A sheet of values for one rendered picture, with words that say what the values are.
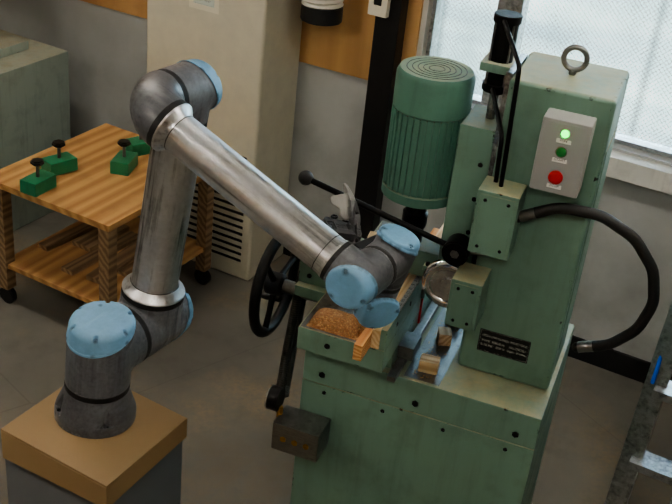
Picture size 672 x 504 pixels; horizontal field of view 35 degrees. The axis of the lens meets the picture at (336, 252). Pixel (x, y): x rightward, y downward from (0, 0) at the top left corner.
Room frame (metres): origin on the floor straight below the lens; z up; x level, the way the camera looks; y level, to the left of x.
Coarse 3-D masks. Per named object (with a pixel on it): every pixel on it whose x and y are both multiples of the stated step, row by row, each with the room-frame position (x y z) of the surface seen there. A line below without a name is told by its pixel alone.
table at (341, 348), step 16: (304, 288) 2.25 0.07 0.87; (320, 288) 2.25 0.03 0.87; (320, 304) 2.13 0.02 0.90; (336, 304) 2.13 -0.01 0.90; (416, 304) 2.20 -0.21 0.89; (304, 320) 2.05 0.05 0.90; (304, 336) 2.02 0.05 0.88; (320, 336) 2.01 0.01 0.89; (336, 336) 2.00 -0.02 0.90; (400, 336) 2.08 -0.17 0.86; (320, 352) 2.01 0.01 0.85; (336, 352) 1.99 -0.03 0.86; (352, 352) 1.98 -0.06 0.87; (368, 352) 1.97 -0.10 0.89; (384, 352) 1.96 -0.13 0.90; (368, 368) 1.97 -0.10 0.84
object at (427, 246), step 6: (426, 240) 2.25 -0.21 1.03; (420, 246) 2.22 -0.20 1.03; (426, 246) 2.22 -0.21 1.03; (432, 246) 2.23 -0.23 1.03; (438, 246) 2.23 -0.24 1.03; (420, 252) 2.20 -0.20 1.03; (426, 252) 2.20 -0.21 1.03; (432, 252) 2.20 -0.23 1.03; (438, 252) 2.20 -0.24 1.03; (420, 258) 2.20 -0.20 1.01; (426, 258) 2.19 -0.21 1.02; (432, 258) 2.19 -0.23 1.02; (414, 264) 2.20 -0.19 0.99; (420, 264) 2.20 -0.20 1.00; (414, 270) 2.20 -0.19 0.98; (420, 270) 2.20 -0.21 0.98
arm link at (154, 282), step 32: (192, 64) 2.12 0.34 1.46; (192, 96) 2.05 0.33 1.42; (160, 160) 2.07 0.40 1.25; (160, 192) 2.07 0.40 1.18; (192, 192) 2.11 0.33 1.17; (160, 224) 2.07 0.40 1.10; (160, 256) 2.08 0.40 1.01; (128, 288) 2.09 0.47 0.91; (160, 288) 2.08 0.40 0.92; (160, 320) 2.07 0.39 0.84
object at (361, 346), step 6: (366, 330) 1.98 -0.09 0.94; (360, 336) 1.95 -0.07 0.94; (366, 336) 1.95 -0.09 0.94; (360, 342) 1.93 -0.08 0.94; (366, 342) 1.94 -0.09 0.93; (354, 348) 1.92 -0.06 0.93; (360, 348) 1.91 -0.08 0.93; (366, 348) 1.94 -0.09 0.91; (354, 354) 1.92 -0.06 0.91; (360, 354) 1.91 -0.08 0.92; (360, 360) 1.91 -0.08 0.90
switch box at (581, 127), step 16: (560, 112) 2.03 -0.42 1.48; (544, 128) 1.99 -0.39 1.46; (560, 128) 1.99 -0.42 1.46; (576, 128) 1.98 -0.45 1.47; (592, 128) 1.97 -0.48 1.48; (544, 144) 1.99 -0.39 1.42; (560, 144) 1.98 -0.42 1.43; (576, 144) 1.97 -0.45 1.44; (544, 160) 1.99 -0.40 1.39; (576, 160) 1.97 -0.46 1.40; (544, 176) 1.99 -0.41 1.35; (576, 176) 1.97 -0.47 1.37; (560, 192) 1.98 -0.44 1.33; (576, 192) 1.97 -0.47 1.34
